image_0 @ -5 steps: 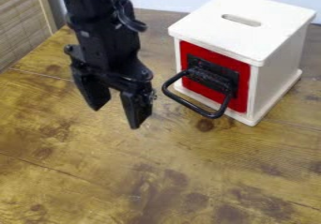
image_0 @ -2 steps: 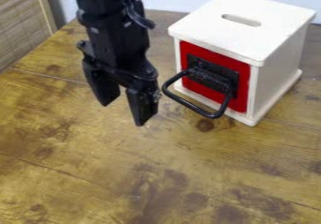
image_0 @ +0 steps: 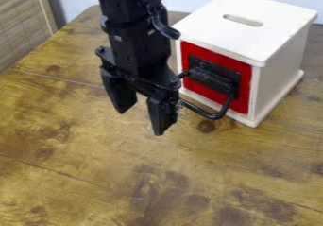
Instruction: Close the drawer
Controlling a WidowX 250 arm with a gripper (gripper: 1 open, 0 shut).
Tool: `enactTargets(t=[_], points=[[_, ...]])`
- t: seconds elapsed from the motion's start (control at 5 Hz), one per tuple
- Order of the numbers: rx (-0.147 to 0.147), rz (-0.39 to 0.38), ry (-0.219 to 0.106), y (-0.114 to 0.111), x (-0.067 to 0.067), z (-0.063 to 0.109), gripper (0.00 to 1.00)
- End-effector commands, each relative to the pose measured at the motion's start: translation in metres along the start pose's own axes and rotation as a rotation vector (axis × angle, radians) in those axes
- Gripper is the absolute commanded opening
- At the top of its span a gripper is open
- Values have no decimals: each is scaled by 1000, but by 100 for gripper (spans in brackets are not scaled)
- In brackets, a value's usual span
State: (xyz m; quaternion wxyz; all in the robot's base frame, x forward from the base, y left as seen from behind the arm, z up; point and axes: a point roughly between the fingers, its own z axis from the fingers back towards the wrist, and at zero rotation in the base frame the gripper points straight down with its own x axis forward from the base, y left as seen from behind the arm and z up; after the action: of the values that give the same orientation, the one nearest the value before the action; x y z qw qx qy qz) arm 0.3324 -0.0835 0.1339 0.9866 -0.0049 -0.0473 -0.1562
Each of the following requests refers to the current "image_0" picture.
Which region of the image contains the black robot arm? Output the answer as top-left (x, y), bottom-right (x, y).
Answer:
top-left (96, 0), bottom-right (180, 135)

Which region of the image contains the red drawer front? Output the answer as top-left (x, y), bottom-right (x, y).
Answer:
top-left (180, 42), bottom-right (252, 113)

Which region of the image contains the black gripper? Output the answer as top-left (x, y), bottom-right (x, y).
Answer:
top-left (96, 15), bottom-right (182, 136)

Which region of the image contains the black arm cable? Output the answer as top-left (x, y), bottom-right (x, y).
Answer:
top-left (148, 4), bottom-right (183, 41)

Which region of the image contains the white wooden box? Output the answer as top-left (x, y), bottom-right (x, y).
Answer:
top-left (174, 0), bottom-right (318, 127)

